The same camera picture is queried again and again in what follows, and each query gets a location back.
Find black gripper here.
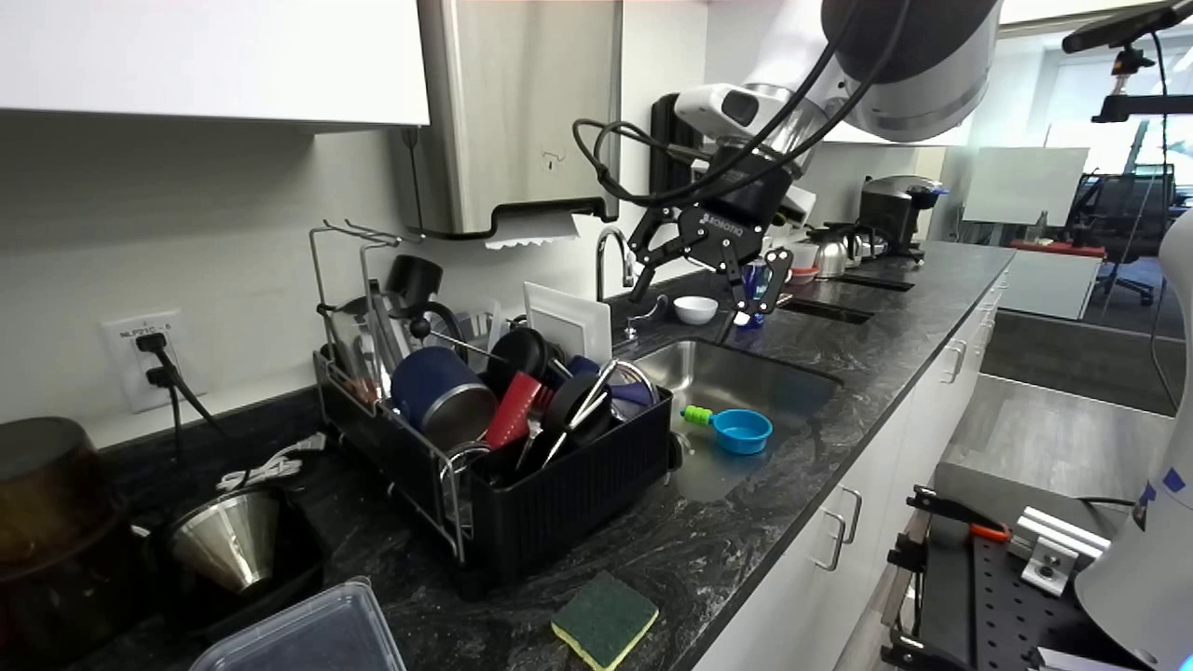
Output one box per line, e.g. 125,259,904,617
624,145,804,329

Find small white bowl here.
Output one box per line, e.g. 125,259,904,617
672,289,724,329

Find clear drinking glass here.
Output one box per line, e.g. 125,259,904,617
592,355,662,421

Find frosted glass panel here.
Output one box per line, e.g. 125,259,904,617
963,145,1093,231

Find black camera on mount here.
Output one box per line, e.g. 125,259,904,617
1060,0,1193,126

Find black perforated breadboard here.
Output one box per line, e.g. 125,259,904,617
918,489,1123,671

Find red cup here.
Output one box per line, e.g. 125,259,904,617
482,368,549,455

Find white lower cabinets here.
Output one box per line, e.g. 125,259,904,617
693,275,1011,671

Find chrome sink faucet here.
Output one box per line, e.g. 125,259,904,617
592,224,653,346

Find stainless paper towel dispenser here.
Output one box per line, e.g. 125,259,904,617
404,0,626,243

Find silver metal bracket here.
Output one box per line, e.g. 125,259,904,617
1011,498,1116,598

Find black round ladle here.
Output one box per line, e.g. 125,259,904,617
482,323,551,393

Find white upper cabinet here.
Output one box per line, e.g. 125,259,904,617
0,0,432,126

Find blue measuring cup green handle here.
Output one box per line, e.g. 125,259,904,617
678,403,776,457

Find white cutting board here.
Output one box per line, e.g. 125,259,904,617
519,278,615,366

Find black counter mat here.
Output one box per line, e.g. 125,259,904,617
780,295,875,329

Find clear plastic food container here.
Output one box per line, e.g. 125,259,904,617
181,575,409,671

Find black cup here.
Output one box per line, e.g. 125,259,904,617
542,371,619,444

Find steel cone funnel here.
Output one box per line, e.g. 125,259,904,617
163,484,288,596

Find stainless steel sink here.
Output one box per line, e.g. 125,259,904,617
626,334,845,505

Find black power plug cable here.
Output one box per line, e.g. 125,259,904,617
130,329,218,439

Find blue steel tumbler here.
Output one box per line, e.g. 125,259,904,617
389,344,498,455

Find black coffee machine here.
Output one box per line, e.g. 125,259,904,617
852,171,947,259

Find white wall outlet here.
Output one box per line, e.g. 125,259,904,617
100,305,187,414

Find black wall soap dispenser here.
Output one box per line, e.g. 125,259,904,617
648,88,688,191

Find green yellow sponge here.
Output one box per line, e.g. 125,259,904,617
549,566,662,671

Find blue dish soap bottle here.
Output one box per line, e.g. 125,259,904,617
730,258,771,331

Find black dish drying rack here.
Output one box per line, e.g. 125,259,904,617
304,217,686,586

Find dark brown pot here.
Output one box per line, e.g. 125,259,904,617
0,414,125,662

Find orange handled tool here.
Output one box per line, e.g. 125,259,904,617
901,482,1019,551

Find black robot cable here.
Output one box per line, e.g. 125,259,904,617
571,0,926,208

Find black mug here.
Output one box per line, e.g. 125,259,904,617
382,250,457,340

